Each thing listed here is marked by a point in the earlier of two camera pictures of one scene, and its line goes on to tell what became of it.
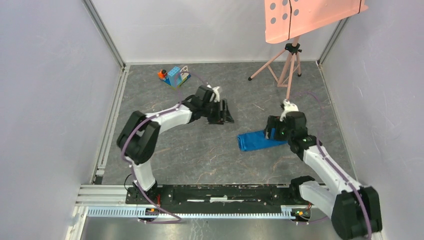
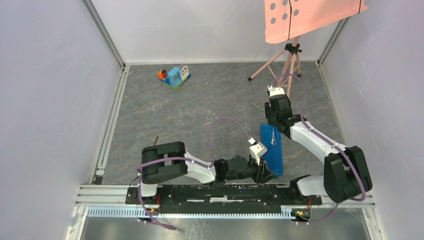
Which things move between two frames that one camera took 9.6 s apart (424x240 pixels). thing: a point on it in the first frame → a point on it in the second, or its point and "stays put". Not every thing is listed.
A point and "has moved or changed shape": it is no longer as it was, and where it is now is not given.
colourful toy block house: [175, 77] stays put
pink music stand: [286, 18] stays put
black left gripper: [224, 115] → [263, 174]
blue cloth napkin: [256, 140] has moved or changed shape
